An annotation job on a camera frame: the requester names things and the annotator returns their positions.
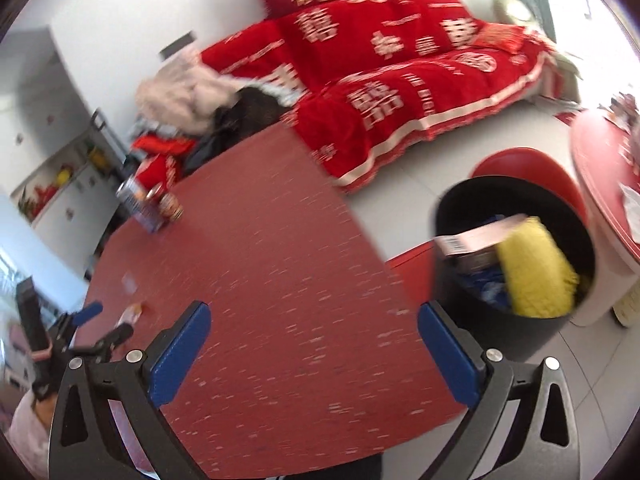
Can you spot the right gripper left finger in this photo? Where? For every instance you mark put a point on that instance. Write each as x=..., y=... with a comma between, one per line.
x=85, y=441

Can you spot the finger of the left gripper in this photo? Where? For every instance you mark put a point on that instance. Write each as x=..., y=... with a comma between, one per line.
x=81, y=317
x=104, y=348

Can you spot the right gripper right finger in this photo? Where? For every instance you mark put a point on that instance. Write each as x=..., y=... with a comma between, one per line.
x=542, y=442

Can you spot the yellow foam fruit net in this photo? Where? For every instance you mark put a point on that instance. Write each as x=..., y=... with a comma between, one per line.
x=539, y=279

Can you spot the pink cardboard box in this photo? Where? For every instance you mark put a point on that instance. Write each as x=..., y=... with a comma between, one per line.
x=478, y=239

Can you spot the black trash bin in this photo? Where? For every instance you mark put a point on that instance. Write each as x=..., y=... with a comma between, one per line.
x=477, y=201

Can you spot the left hand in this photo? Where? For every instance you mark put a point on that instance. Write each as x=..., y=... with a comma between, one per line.
x=45, y=409

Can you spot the small candy wrapper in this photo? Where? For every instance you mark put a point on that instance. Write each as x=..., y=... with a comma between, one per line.
x=131, y=315

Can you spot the drink can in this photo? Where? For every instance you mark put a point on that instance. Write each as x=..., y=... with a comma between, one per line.
x=143, y=204

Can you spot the blue packet in bin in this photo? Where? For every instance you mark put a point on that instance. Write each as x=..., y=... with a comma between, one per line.
x=490, y=286

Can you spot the pink fluffy clothing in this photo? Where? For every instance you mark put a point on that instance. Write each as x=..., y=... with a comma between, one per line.
x=185, y=93

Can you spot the white paper napkin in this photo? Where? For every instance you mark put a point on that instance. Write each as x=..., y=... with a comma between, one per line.
x=631, y=203

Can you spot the red round stool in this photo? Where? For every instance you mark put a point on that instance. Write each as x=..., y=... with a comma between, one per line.
x=536, y=167

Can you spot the black clothing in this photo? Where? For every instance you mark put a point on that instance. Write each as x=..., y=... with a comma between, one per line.
x=252, y=112

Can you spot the round red coffee table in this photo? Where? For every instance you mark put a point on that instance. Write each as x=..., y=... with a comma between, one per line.
x=603, y=163

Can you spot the beige armchair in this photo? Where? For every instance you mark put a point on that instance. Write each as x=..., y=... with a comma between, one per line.
x=515, y=12

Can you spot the red covered sofa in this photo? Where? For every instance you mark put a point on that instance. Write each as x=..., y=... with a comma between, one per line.
x=377, y=76

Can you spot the small red embroidered cushion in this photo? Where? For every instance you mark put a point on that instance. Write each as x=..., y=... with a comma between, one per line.
x=505, y=37

